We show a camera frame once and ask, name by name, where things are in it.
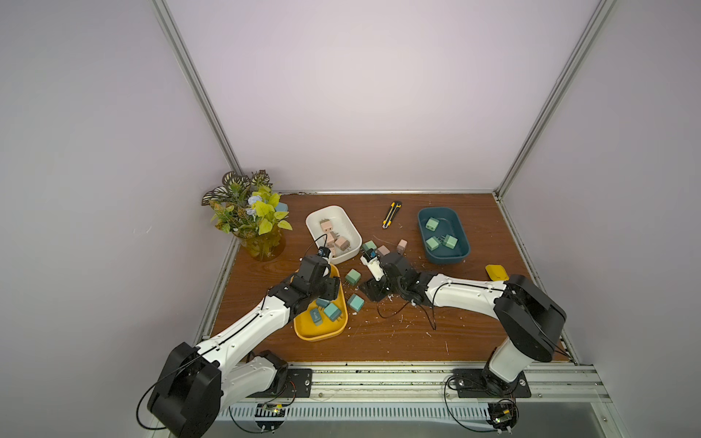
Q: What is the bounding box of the green plug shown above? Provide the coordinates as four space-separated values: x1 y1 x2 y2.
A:
425 237 441 251
345 268 361 287
425 217 440 232
361 240 377 252
443 235 458 249

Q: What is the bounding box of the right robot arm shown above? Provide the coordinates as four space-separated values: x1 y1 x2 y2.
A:
361 251 567 392

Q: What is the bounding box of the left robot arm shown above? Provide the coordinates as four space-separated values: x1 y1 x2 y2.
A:
137 255 341 437

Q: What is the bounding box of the yellow storage box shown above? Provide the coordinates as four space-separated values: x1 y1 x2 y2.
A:
293 285 349 342

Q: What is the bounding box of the white storage box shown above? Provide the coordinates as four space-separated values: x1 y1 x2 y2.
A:
305 205 363 265

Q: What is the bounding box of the teal storage box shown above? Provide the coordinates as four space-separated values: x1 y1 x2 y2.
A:
417 206 471 266

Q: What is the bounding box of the teal plug bottom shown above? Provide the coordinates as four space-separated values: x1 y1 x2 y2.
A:
348 294 365 312

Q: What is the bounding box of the green plug top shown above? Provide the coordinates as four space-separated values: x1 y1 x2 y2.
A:
361 240 377 252

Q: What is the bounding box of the yellow black utility knife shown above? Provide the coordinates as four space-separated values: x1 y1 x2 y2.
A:
382 201 402 229

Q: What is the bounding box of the potted green plant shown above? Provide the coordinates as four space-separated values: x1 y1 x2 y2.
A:
201 170 292 261

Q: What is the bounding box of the yellow toy shovel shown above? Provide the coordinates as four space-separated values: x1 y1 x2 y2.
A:
486 264 509 282

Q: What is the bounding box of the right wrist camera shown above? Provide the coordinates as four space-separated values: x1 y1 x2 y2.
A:
361 248 384 282

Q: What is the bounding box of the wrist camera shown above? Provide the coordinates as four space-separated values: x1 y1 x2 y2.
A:
316 246 332 266
361 248 384 282

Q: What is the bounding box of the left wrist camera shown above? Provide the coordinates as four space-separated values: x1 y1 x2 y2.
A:
316 246 332 266

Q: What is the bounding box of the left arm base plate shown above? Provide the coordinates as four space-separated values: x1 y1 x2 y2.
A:
250 369 313 399

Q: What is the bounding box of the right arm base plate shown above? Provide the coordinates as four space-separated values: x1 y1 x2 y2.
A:
448 369 532 399

